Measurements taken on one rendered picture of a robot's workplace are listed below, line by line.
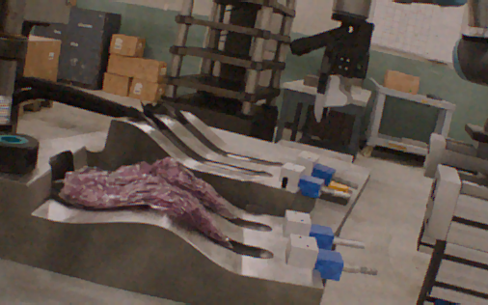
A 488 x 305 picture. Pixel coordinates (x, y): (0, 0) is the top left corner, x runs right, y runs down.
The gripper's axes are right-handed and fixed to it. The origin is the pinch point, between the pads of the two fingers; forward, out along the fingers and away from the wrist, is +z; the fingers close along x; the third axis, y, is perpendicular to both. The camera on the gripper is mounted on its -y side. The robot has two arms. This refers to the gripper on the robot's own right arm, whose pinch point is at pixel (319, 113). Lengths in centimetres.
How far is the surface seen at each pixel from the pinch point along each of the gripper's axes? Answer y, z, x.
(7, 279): -22, 21, -62
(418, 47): 2, -45, 639
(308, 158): 0.1, 8.8, -2.4
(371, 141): -27, 80, 565
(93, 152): -38.2, 15.2, -17.8
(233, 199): -8.4, 16.0, -17.8
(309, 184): 3.2, 11.2, -13.0
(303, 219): 6.1, 12.7, -28.8
